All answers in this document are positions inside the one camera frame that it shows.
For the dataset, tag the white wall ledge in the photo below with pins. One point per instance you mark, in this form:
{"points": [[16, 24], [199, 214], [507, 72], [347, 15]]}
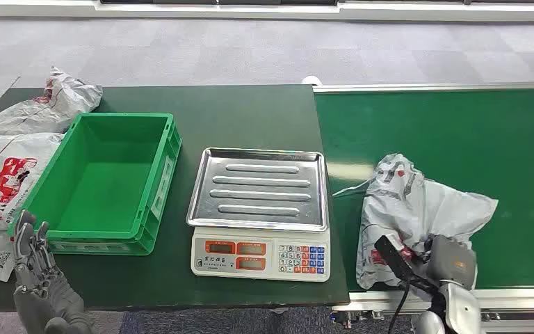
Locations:
{"points": [[248, 10]]}

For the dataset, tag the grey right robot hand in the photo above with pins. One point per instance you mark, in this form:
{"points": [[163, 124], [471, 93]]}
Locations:
{"points": [[451, 263]]}

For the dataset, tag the green conveyor belt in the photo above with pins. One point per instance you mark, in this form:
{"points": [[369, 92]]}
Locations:
{"points": [[456, 133]]}

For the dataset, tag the green plastic crate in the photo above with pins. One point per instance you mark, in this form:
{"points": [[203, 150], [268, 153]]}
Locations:
{"points": [[101, 193]]}

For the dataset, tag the aluminium conveyor frame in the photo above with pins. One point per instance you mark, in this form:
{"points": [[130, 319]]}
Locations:
{"points": [[515, 297]]}

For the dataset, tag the flat white bag red print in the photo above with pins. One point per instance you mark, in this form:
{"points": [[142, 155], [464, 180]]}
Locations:
{"points": [[4, 180]]}

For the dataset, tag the crumpled grey courier bag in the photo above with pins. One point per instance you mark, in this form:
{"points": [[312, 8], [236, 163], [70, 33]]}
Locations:
{"points": [[50, 110]]}

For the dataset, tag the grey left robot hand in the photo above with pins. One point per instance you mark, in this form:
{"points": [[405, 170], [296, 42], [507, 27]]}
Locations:
{"points": [[41, 299]]}

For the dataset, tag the white round conveyor end cap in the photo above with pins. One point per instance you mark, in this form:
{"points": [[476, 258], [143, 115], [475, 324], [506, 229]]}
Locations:
{"points": [[311, 80]]}

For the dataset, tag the grey courier bag package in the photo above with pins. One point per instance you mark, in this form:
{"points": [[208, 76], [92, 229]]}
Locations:
{"points": [[433, 207]]}

